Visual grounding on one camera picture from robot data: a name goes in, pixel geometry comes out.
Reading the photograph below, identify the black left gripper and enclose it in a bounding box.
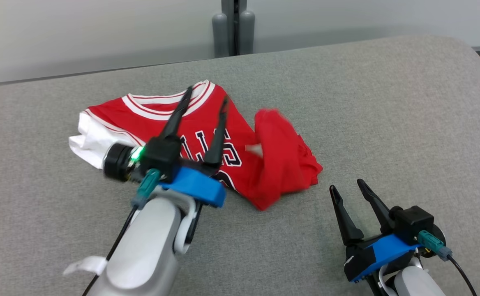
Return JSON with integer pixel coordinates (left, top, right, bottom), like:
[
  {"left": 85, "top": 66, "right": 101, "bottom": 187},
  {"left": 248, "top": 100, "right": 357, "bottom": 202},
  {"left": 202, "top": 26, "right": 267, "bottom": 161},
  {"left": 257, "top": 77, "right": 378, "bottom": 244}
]
[{"left": 102, "top": 86, "right": 229, "bottom": 183}]

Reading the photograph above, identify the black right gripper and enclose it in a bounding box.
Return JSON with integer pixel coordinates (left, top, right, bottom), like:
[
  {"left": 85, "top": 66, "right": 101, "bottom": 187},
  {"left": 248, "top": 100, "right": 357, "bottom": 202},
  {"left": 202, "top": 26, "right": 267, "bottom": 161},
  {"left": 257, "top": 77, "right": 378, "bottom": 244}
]
[{"left": 329, "top": 179, "right": 395, "bottom": 284}]

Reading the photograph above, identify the red white basketball jersey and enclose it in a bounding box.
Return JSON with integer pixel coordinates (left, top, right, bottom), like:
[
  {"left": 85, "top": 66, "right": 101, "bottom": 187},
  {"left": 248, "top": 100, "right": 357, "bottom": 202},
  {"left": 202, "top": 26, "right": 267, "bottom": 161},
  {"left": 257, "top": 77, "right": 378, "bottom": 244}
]
[{"left": 68, "top": 79, "right": 323, "bottom": 211}]

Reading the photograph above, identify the grey cylinder bumper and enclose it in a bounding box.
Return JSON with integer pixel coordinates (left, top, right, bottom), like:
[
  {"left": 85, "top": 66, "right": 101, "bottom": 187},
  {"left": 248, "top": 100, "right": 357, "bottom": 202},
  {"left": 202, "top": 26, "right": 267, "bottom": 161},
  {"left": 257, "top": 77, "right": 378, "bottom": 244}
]
[
  {"left": 212, "top": 13, "right": 229, "bottom": 58},
  {"left": 239, "top": 10, "right": 256, "bottom": 55}
]

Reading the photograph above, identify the white paper tag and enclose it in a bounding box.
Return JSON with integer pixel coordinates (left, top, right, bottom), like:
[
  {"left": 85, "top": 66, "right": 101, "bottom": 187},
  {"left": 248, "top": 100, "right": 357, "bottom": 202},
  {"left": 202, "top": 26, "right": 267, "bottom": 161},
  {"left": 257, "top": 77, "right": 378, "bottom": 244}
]
[{"left": 63, "top": 256, "right": 108, "bottom": 276}]

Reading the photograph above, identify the blue right camera mount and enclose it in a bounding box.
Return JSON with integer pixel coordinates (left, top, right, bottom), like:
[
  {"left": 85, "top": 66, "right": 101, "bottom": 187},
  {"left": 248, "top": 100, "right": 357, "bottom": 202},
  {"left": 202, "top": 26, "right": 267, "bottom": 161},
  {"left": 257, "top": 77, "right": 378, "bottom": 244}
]
[{"left": 349, "top": 234, "right": 424, "bottom": 283}]

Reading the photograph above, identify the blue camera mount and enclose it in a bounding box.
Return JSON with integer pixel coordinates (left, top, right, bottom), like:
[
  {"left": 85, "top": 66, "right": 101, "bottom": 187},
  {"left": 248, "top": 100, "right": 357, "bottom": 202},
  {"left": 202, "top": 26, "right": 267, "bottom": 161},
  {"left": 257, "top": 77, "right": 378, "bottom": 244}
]
[
  {"left": 159, "top": 166, "right": 227, "bottom": 208},
  {"left": 349, "top": 234, "right": 424, "bottom": 283}
]

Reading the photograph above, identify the blue left camera mount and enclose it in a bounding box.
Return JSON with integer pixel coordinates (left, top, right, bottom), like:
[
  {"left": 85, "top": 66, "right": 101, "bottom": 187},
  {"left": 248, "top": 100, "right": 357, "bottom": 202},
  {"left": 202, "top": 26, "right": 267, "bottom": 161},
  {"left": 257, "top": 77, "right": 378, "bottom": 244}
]
[{"left": 159, "top": 166, "right": 227, "bottom": 208}]

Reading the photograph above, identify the left black cable green plug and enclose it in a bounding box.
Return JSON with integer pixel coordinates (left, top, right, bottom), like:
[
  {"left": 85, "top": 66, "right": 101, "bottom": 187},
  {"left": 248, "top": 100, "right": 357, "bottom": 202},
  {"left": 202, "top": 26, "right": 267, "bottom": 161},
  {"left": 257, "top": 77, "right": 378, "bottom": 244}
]
[{"left": 82, "top": 169, "right": 162, "bottom": 296}]

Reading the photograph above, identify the black cable green plug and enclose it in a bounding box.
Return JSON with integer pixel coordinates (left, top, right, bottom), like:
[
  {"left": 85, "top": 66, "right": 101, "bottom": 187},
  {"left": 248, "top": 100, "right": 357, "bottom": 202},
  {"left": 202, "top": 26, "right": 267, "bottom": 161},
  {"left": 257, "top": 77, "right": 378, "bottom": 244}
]
[
  {"left": 418, "top": 230, "right": 478, "bottom": 296},
  {"left": 82, "top": 169, "right": 162, "bottom": 296}
]

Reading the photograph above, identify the right black cable green plug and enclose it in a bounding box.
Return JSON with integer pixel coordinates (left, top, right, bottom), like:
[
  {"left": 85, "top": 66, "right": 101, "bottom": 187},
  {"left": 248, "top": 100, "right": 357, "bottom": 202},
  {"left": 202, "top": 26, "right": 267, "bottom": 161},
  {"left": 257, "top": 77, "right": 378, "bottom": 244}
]
[{"left": 418, "top": 230, "right": 478, "bottom": 296}]

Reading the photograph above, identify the grey wall post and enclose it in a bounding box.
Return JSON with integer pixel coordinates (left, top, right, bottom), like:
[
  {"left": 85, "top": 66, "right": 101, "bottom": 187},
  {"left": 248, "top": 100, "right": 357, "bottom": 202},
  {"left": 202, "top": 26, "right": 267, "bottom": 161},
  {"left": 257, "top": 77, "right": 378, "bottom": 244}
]
[{"left": 222, "top": 0, "right": 247, "bottom": 56}]

